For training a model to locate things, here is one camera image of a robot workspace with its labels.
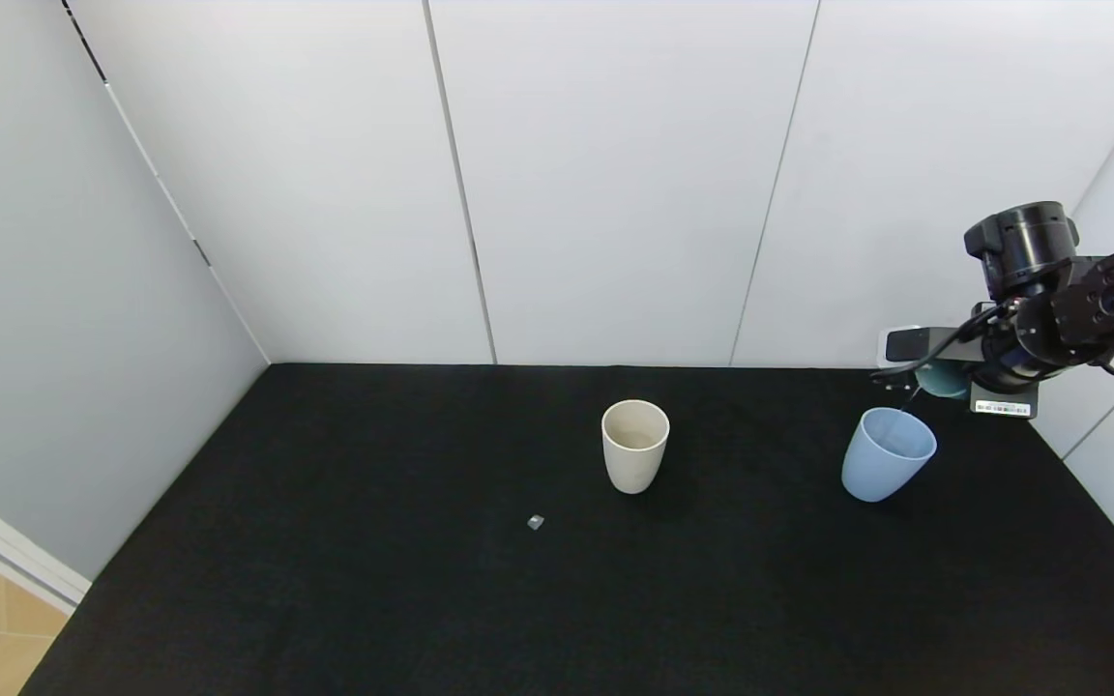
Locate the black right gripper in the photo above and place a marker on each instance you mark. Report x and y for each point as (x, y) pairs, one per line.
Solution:
(1001, 403)

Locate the teal plastic cup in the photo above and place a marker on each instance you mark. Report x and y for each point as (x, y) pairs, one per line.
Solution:
(944, 379)

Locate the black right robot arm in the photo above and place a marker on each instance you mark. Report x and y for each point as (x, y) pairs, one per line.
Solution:
(1099, 304)

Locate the light blue plastic cup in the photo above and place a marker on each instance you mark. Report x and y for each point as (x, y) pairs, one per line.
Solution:
(874, 478)

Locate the beige plastic cup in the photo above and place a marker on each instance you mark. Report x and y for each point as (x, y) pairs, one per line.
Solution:
(632, 469)

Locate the black tablecloth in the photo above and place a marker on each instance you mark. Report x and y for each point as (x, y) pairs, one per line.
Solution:
(373, 580)

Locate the black panel hinge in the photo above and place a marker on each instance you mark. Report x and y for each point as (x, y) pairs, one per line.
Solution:
(201, 253)

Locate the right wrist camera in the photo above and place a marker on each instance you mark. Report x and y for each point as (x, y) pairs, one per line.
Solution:
(920, 344)

